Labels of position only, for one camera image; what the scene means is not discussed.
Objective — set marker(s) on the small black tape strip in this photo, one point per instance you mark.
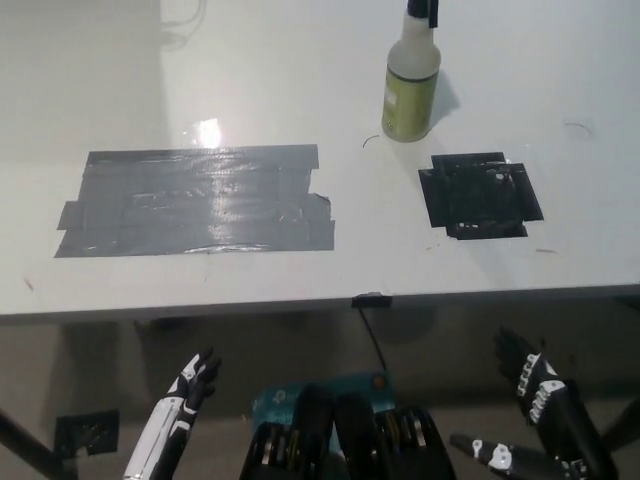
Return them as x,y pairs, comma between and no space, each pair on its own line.
371,301

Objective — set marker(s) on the black tape square patch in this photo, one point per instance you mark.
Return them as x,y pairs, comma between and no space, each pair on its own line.
480,197

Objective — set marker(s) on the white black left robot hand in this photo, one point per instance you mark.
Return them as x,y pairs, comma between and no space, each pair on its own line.
162,425

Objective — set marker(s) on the black metal table leg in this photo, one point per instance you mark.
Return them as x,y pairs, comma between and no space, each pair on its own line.
25,442
622,420

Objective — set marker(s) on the clear spray bottle green label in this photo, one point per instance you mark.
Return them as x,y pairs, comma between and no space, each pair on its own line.
407,90

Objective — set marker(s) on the black floor tape patch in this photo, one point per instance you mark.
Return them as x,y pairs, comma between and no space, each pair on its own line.
85,432

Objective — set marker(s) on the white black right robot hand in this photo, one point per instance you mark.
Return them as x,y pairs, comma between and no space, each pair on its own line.
565,425

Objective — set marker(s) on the grey duct tape patch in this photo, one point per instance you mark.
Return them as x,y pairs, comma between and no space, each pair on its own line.
200,205

